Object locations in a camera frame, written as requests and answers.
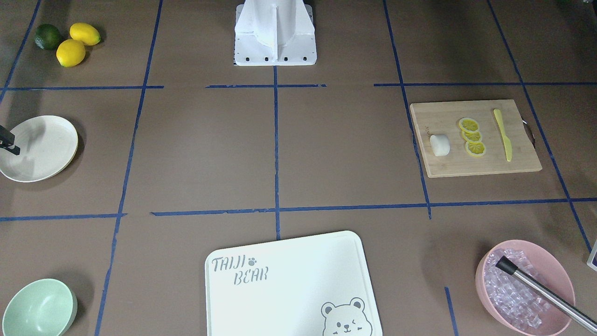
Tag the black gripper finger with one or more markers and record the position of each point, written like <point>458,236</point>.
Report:
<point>7,141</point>

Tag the cream round plate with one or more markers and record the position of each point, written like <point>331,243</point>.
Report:
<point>48,144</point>

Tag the cream bear serving tray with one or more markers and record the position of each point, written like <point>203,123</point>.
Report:
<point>313,286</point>

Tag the yellow lemon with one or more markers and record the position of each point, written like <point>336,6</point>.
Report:
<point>70,53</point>
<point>85,33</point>

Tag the green lime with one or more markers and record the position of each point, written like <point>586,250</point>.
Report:
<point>47,37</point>

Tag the mint green bowl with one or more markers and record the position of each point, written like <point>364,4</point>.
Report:
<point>45,307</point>

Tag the bamboo cutting board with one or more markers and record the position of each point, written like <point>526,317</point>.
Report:
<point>443,117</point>

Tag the lemon slice far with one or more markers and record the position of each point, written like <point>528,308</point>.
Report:
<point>468,125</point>

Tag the lemon slice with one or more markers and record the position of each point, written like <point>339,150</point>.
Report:
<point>476,137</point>
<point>468,125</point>
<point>475,149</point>

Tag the lemon slice middle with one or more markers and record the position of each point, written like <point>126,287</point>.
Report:
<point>476,137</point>

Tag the lemon slice near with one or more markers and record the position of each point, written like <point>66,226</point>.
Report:
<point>475,149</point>

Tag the yellow plastic knife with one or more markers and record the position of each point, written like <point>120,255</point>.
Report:
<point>505,139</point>

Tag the steel muddler black tip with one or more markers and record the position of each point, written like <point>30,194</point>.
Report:
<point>571,311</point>

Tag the pink bowl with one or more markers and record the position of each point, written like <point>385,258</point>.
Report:
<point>554,277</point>

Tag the clear ice cubes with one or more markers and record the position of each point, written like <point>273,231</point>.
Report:
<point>515,302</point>

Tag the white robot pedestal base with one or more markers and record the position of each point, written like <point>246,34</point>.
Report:
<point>274,33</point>

